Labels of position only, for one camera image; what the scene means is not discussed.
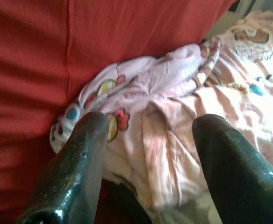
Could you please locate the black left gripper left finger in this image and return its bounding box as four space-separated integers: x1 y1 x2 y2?
17 111 110 224

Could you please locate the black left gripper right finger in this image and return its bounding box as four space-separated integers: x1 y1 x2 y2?
192 113 273 224

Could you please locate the pink cartoon bear duvet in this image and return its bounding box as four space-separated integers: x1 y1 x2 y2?
49 10 273 210

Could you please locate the large red pillow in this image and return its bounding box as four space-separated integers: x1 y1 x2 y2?
0 0 240 220

